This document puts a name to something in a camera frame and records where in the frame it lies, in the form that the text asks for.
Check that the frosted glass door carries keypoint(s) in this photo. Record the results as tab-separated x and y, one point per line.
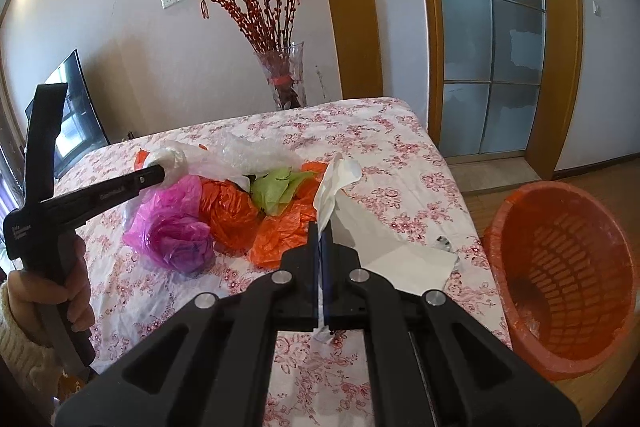
490	32

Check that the orange plastic bag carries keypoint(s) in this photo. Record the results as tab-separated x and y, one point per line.
230	217
285	237
141	159

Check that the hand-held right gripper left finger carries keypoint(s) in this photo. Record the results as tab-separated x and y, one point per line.
314	269

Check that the floral tablecloth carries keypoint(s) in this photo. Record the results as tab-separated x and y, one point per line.
395	157

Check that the wooden door frame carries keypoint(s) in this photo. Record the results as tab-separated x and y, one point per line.
560	57

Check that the flat screen television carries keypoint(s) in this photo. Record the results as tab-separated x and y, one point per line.
80	107

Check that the pink plastic bag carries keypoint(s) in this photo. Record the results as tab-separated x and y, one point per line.
170	232

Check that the white light switch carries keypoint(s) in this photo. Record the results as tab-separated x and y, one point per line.
597	7

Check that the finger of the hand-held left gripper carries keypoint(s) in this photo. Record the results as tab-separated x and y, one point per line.
130	187

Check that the white paper sheet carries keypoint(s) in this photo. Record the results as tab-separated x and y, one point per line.
400	269

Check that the orange plastic basket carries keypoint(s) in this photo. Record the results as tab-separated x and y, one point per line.
565	267

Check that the white plastic bag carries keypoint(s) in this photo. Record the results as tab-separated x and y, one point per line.
200	162

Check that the small silver wrapper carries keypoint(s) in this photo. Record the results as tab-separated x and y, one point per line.
444	245

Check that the person's left forearm cream sleeve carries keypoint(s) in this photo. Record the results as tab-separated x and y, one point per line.
22	347

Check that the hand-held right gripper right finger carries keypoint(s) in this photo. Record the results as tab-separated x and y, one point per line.
328	277

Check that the green plastic bag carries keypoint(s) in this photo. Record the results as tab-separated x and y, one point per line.
280	192

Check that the person's left hand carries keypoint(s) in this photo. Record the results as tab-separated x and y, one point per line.
80	292

